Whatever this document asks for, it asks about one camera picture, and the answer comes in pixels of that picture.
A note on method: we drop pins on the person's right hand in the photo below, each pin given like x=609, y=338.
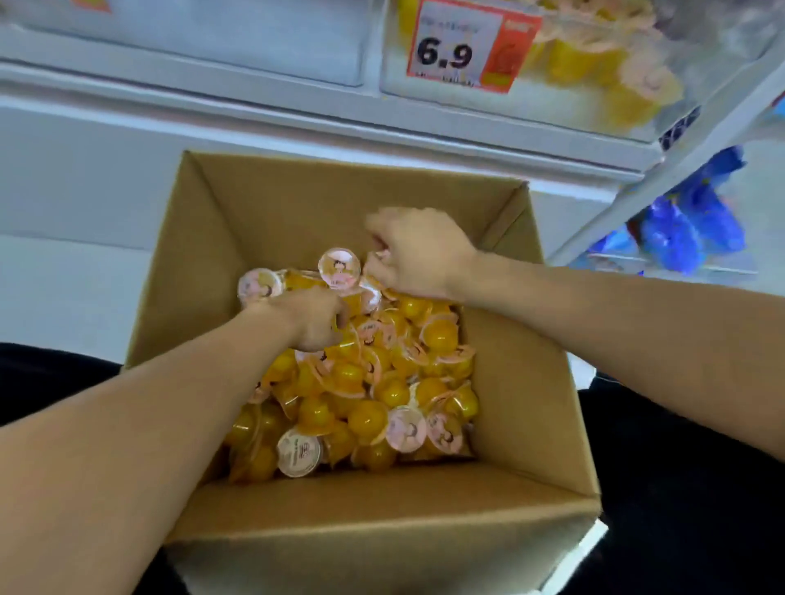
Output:
x=423, y=251

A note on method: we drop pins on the person's left hand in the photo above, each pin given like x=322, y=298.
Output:
x=309, y=319

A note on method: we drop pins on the pile of yellow jelly cups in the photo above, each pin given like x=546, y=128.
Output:
x=368, y=398

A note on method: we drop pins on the brown cardboard box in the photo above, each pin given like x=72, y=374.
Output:
x=368, y=521

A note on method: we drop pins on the cluster of yellow jelly cups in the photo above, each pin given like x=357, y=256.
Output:
x=570, y=61

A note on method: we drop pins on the person's left forearm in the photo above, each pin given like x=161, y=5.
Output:
x=135, y=453

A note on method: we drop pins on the person's right forearm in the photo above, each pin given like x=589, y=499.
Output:
x=644, y=343

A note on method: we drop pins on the person's black trousers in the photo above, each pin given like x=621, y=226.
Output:
x=674, y=490

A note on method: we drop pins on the orange white price tag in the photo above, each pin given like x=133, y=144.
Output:
x=454, y=49
x=92, y=5

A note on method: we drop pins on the blue snack bags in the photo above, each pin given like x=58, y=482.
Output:
x=674, y=233

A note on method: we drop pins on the clear plastic bin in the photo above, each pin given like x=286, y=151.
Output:
x=705, y=37
x=245, y=37

